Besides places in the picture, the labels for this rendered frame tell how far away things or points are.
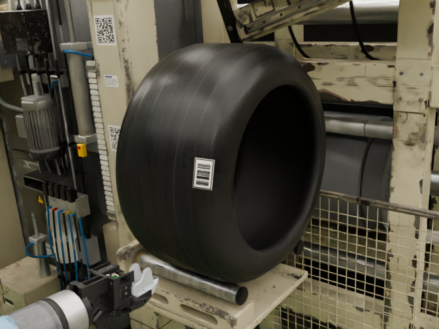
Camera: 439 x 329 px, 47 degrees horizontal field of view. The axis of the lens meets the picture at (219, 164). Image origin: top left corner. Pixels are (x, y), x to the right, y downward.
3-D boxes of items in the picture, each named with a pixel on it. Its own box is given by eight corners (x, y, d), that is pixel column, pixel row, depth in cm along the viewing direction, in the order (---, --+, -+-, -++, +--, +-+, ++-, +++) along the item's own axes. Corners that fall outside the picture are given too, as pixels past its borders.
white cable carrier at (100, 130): (108, 219, 155) (85, 61, 140) (120, 213, 159) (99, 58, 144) (117, 221, 153) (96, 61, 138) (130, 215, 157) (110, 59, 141)
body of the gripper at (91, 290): (138, 269, 98) (87, 292, 89) (138, 310, 100) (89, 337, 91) (111, 259, 103) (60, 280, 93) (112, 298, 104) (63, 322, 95)
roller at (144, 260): (130, 264, 139) (137, 249, 140) (141, 268, 142) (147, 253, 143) (236, 303, 118) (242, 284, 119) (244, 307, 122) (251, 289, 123)
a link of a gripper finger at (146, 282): (168, 262, 106) (135, 277, 99) (168, 288, 107) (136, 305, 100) (157, 258, 108) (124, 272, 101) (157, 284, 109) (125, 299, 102)
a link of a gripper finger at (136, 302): (157, 291, 102) (124, 309, 96) (157, 298, 103) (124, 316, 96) (140, 284, 105) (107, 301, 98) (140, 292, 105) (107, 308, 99)
